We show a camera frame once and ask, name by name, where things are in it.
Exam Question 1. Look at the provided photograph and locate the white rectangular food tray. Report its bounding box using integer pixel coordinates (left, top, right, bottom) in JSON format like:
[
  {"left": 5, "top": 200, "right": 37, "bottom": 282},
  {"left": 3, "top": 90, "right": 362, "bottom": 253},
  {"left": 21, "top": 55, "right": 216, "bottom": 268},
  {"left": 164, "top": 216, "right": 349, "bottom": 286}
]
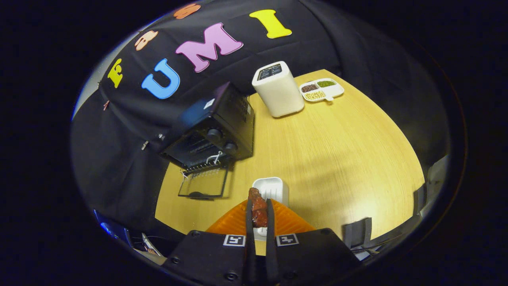
[{"left": 252, "top": 177, "right": 289, "bottom": 242}]

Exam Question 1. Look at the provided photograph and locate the brown steak piece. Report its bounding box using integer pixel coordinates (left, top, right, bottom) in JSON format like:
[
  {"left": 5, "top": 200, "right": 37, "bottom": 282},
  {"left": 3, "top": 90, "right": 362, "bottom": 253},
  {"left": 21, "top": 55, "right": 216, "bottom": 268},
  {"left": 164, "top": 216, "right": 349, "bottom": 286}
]
[{"left": 248, "top": 187, "right": 269, "bottom": 228}]

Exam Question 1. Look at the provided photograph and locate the black backdrop cloth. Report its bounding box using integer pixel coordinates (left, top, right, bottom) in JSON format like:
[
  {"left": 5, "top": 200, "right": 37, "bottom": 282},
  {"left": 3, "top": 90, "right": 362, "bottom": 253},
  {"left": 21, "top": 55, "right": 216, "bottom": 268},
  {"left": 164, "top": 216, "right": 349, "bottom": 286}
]
[{"left": 71, "top": 0, "right": 449, "bottom": 247}]

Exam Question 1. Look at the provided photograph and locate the black toaster oven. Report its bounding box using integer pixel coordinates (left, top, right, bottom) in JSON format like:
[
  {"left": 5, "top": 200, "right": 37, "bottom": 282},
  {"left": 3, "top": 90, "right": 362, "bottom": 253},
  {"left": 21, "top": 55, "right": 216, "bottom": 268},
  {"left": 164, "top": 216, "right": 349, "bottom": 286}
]
[{"left": 159, "top": 81, "right": 255, "bottom": 199}]

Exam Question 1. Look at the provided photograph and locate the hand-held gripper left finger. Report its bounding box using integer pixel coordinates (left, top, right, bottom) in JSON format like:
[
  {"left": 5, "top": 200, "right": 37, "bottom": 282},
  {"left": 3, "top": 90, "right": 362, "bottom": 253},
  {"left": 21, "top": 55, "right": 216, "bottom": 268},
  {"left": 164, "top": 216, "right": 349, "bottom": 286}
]
[{"left": 163, "top": 200, "right": 258, "bottom": 286}]

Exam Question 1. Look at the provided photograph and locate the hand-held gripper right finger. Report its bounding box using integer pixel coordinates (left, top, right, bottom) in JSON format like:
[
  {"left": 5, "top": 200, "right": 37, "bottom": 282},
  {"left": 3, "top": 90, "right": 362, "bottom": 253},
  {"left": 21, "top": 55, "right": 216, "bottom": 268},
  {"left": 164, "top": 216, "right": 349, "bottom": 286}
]
[{"left": 265, "top": 199, "right": 362, "bottom": 286}]

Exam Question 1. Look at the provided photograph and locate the white box appliance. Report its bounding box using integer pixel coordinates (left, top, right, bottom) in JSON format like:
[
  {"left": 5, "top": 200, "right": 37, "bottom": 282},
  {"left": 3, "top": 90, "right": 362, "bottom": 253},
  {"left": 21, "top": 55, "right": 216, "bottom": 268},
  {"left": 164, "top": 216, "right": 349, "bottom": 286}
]
[{"left": 252, "top": 61, "right": 305, "bottom": 118}]

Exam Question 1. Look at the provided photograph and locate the white divided snack dish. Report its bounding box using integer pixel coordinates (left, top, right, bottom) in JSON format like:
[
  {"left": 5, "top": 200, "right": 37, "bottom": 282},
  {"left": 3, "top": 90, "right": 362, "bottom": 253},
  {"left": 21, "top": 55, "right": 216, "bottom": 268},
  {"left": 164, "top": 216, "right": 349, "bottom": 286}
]
[{"left": 298, "top": 78, "right": 345, "bottom": 103}]

